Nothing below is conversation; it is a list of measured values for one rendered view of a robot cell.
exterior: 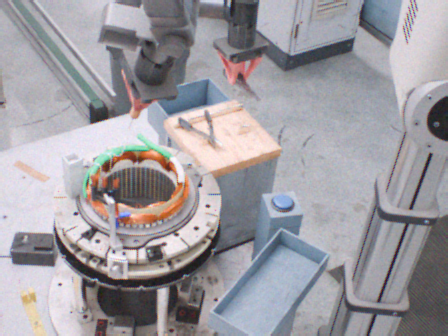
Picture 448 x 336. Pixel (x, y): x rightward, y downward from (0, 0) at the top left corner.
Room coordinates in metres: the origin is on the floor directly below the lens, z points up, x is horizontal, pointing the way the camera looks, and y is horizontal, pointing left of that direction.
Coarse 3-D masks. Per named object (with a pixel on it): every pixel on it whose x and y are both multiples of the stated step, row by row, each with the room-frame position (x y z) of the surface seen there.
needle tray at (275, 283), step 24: (288, 240) 0.92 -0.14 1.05; (264, 264) 0.87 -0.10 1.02; (288, 264) 0.88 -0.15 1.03; (312, 264) 0.89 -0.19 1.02; (240, 288) 0.81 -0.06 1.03; (264, 288) 0.82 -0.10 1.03; (288, 288) 0.82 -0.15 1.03; (216, 312) 0.74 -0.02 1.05; (240, 312) 0.76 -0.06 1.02; (264, 312) 0.76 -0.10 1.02; (288, 312) 0.74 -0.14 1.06
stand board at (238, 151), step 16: (192, 112) 1.28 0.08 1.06; (240, 112) 1.30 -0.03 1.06; (176, 128) 1.21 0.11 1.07; (224, 128) 1.23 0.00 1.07; (256, 128) 1.24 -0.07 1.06; (192, 144) 1.16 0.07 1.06; (208, 144) 1.17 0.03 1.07; (224, 144) 1.17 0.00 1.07; (240, 144) 1.18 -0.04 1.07; (256, 144) 1.18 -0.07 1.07; (272, 144) 1.19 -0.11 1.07; (208, 160) 1.11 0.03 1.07; (224, 160) 1.12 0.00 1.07; (240, 160) 1.12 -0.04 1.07; (256, 160) 1.14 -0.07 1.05
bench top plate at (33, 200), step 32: (96, 128) 1.53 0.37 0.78; (0, 160) 1.35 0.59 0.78; (32, 160) 1.37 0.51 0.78; (0, 192) 1.24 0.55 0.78; (32, 192) 1.25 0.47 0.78; (0, 224) 1.13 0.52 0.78; (32, 224) 1.14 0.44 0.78; (224, 256) 1.10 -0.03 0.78; (0, 288) 0.94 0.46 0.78; (0, 320) 0.85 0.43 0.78
